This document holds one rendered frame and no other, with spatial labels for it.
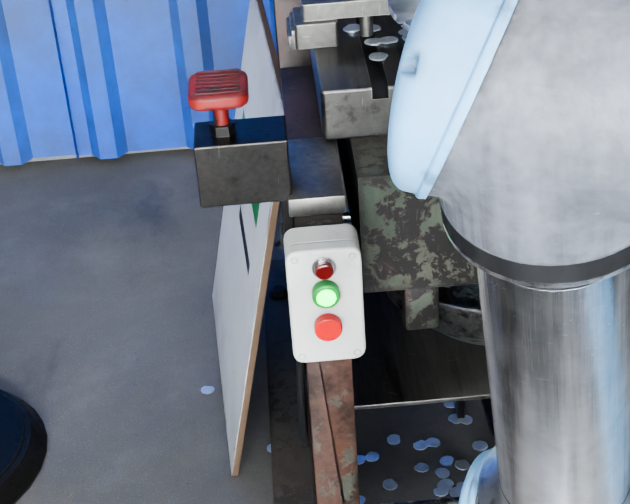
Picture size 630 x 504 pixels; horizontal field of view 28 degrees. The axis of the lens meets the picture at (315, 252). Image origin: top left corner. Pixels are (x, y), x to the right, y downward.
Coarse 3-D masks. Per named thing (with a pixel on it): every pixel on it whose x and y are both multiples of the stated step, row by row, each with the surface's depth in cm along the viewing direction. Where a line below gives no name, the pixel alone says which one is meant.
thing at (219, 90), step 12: (204, 72) 128; (216, 72) 128; (228, 72) 127; (240, 72) 127; (192, 84) 125; (204, 84) 125; (216, 84) 125; (228, 84) 125; (240, 84) 125; (192, 96) 123; (204, 96) 123; (216, 96) 123; (228, 96) 123; (240, 96) 123; (192, 108) 123; (204, 108) 123; (216, 108) 123; (228, 108) 123; (216, 120) 127; (228, 120) 127
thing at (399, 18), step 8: (392, 0) 136; (400, 0) 136; (408, 0) 135; (416, 0) 135; (392, 8) 134; (400, 8) 134; (408, 8) 133; (416, 8) 133; (392, 16) 131; (400, 16) 132; (408, 16) 131; (408, 24) 128
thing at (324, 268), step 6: (318, 258) 123; (324, 258) 122; (330, 258) 123; (312, 264) 123; (318, 264) 122; (324, 264) 122; (330, 264) 123; (312, 270) 123; (318, 270) 122; (324, 270) 122; (330, 270) 122; (318, 276) 123; (324, 276) 123; (330, 276) 123
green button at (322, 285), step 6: (318, 282) 124; (324, 282) 124; (330, 282) 124; (318, 288) 123; (324, 288) 123; (330, 288) 123; (336, 288) 123; (312, 294) 124; (336, 294) 124; (336, 300) 124; (318, 306) 124; (324, 306) 124; (330, 306) 124
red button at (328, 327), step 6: (318, 318) 126; (324, 318) 125; (330, 318) 125; (336, 318) 126; (318, 324) 125; (324, 324) 125; (330, 324) 125; (336, 324) 126; (318, 330) 126; (324, 330) 126; (330, 330) 126; (336, 330) 126; (318, 336) 126; (324, 336) 126; (330, 336) 126; (336, 336) 126
